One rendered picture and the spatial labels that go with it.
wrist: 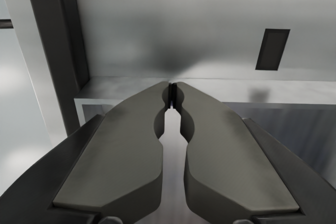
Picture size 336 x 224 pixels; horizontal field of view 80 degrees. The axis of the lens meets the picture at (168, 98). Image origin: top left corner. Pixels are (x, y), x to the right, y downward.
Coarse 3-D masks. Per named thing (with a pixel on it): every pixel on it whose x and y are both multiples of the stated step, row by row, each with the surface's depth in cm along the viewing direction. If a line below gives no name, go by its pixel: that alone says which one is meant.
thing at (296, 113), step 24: (96, 96) 13; (120, 96) 13; (216, 96) 13; (240, 96) 13; (264, 96) 13; (288, 96) 13; (312, 96) 13; (168, 120) 17; (264, 120) 17; (288, 120) 17; (312, 120) 17; (168, 144) 18; (288, 144) 18; (312, 144) 18; (168, 168) 20; (168, 192) 22; (168, 216) 24; (192, 216) 24
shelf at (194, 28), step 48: (96, 0) 13; (144, 0) 13; (192, 0) 13; (240, 0) 13; (288, 0) 13; (96, 48) 14; (144, 48) 14; (192, 48) 14; (240, 48) 14; (288, 48) 14; (48, 96) 16
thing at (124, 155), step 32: (160, 96) 10; (128, 128) 8; (160, 128) 9; (96, 160) 6; (128, 160) 6; (160, 160) 6; (64, 192) 5; (96, 192) 5; (128, 192) 5; (160, 192) 6
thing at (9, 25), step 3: (0, 21) 88; (3, 21) 88; (6, 21) 89; (9, 21) 89; (0, 24) 88; (3, 24) 88; (6, 24) 89; (9, 24) 89; (0, 27) 89; (3, 27) 89; (6, 27) 90; (9, 27) 90; (12, 27) 91
